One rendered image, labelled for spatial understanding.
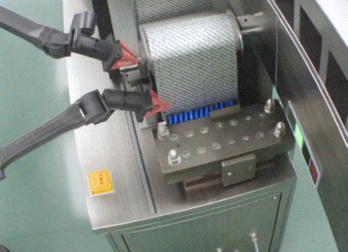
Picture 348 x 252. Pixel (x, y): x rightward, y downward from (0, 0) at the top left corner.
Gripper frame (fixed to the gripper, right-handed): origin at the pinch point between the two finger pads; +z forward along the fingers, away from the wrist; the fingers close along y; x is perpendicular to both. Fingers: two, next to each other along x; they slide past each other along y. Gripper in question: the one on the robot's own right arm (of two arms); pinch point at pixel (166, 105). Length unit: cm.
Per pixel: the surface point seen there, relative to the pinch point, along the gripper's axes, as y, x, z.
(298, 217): 0, -65, 102
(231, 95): 0.3, 8.0, 17.9
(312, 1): 29, 65, -2
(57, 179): -59, -123, 2
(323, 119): 40, 42, 11
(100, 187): 12.8, -25.5, -14.9
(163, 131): 8.2, -2.2, -2.2
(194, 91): 0.3, 7.3, 5.4
